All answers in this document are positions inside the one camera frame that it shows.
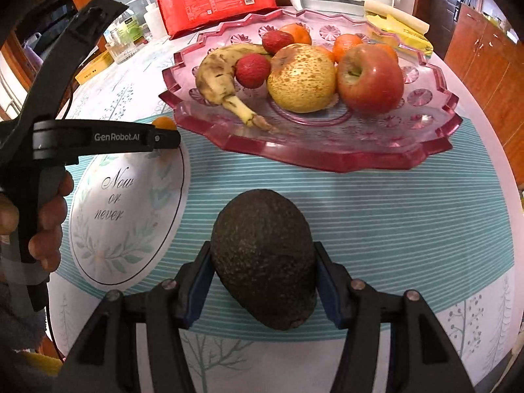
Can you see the red apple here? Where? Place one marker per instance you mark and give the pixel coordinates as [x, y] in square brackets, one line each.
[369, 80]

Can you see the pink glass fruit bowl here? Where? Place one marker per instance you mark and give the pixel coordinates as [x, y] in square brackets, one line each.
[334, 139]

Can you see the yellow small box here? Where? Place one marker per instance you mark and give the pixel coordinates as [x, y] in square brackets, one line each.
[94, 67]

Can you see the white squeeze bottle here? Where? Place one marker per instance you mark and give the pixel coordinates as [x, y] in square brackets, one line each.
[153, 19]

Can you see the wooden cabinet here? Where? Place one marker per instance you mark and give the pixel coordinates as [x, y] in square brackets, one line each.
[490, 65]

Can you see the person's left hand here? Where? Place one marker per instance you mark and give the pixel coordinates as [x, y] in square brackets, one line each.
[45, 245]

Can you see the dark avocado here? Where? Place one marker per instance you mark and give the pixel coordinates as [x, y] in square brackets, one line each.
[262, 248]

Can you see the red lychee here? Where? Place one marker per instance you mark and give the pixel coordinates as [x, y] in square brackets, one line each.
[252, 70]
[274, 40]

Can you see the tree-patterned tablecloth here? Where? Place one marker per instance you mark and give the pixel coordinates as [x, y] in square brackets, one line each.
[450, 228]

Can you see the spotted yellow banana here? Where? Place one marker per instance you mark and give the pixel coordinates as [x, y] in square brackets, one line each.
[215, 81]

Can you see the clear plastic bottle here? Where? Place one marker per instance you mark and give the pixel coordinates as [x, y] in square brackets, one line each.
[129, 31]

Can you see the yellow speckled pear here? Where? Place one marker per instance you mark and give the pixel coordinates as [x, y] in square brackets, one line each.
[302, 79]

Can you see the clear drinking glass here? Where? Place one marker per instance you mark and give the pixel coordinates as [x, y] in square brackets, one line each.
[120, 48]

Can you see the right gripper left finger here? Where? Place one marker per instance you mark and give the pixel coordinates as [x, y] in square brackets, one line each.
[104, 357]

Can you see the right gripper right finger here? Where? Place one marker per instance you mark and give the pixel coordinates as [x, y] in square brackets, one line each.
[422, 358]

